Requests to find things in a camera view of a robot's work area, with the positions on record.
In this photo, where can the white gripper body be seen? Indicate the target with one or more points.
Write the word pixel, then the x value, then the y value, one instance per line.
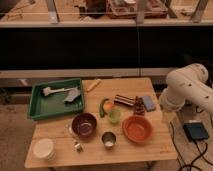
pixel 167 116

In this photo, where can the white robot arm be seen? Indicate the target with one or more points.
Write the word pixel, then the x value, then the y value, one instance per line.
pixel 187 84

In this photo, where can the orange bowl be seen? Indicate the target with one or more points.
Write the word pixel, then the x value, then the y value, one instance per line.
pixel 137 128

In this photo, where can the purple bowl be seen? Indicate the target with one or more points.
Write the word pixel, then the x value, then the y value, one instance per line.
pixel 84 125

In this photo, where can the blue sponge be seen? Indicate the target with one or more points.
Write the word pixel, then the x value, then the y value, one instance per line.
pixel 148 103

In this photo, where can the brown pine cone toy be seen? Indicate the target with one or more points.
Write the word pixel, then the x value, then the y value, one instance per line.
pixel 138 107

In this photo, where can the black power box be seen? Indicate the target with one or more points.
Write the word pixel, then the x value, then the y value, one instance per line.
pixel 195 131

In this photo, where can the striped dark box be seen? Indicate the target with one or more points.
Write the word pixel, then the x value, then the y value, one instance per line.
pixel 122 100

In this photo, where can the light green cup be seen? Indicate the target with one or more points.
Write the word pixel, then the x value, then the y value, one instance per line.
pixel 114 116

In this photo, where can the orange fruit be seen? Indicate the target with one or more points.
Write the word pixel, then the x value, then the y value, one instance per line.
pixel 108 106

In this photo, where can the small metal cup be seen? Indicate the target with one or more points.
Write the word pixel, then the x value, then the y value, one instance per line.
pixel 108 139

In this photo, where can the white brush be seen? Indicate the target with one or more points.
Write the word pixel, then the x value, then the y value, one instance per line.
pixel 48 90

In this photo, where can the green plastic tray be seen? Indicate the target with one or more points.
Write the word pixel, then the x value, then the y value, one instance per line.
pixel 44 107

